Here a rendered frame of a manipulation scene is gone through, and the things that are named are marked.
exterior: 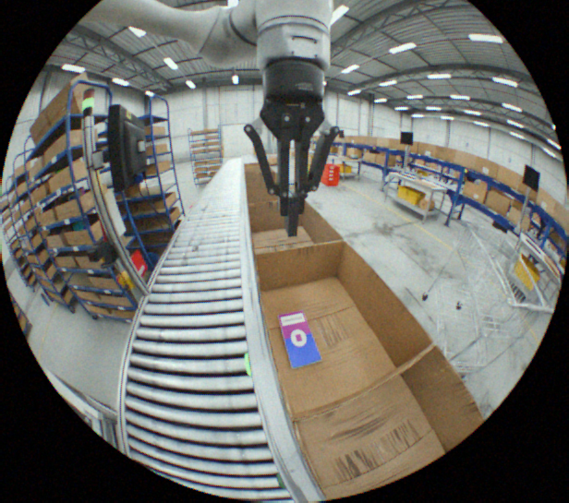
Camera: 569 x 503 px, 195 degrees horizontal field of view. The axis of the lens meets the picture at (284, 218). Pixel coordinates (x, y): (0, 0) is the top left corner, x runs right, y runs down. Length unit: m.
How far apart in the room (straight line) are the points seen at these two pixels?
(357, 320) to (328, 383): 0.21
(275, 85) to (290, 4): 0.11
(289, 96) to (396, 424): 0.63
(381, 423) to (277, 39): 0.66
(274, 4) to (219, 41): 0.13
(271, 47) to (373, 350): 0.62
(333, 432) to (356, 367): 0.18
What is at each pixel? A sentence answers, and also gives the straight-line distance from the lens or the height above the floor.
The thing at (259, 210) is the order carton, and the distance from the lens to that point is 0.83.
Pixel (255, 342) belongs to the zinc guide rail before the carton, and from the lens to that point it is 0.49.
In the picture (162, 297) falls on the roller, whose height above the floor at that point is 0.75.
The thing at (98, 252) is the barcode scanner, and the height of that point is 1.07.
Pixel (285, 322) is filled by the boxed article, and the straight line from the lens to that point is 0.50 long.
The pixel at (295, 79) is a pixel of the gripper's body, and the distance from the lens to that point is 0.20.
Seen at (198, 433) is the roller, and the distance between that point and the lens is 0.66.
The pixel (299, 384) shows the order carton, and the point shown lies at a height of 0.89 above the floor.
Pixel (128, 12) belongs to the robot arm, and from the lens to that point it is 0.32.
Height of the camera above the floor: 1.34
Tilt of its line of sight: 27 degrees down
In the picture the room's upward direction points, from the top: straight up
